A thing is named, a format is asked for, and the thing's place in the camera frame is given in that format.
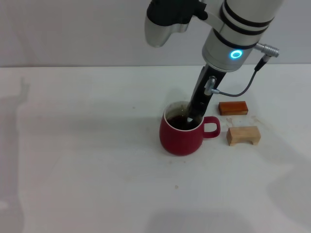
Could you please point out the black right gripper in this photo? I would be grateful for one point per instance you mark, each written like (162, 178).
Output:
(200, 97)

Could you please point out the red ceramic mug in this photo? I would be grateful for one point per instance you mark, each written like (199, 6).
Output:
(179, 143)

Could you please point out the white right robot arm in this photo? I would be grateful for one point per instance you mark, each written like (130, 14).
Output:
(235, 31)

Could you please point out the dark coffee liquid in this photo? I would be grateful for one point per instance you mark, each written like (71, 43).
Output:
(177, 123)

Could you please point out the dark orange wooden block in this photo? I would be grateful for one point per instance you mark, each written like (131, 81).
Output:
(233, 108)

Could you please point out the light wooden block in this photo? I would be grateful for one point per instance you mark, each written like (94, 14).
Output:
(240, 134)

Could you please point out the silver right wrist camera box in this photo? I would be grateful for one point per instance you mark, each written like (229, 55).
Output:
(160, 26)

